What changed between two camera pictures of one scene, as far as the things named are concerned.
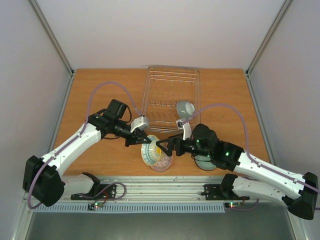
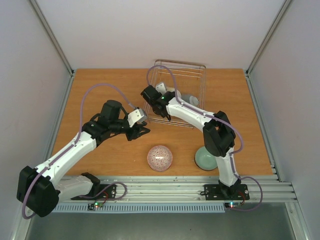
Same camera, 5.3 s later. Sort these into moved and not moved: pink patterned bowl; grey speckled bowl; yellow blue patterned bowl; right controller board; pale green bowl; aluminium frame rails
Moved: yellow blue patterned bowl; grey speckled bowl
Not moved: pale green bowl; aluminium frame rails; pink patterned bowl; right controller board
